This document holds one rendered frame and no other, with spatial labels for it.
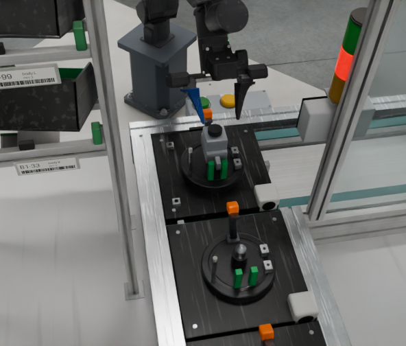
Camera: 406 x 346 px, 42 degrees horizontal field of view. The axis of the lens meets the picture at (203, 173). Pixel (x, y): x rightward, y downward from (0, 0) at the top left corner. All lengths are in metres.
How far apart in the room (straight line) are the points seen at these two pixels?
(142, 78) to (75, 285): 0.55
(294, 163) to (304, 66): 1.82
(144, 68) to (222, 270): 0.59
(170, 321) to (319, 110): 0.46
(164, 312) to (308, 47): 2.42
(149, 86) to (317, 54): 1.90
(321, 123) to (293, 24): 2.46
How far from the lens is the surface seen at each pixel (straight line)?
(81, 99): 0.80
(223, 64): 0.93
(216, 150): 1.09
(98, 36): 0.64
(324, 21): 3.45
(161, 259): 1.04
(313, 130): 0.95
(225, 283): 0.98
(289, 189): 1.22
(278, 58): 3.08
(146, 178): 1.17
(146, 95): 1.41
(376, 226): 1.22
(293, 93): 1.54
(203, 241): 1.05
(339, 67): 0.88
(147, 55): 1.31
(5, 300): 1.17
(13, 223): 1.27
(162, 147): 1.21
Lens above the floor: 1.85
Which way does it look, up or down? 50 degrees down
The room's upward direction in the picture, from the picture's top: 3 degrees clockwise
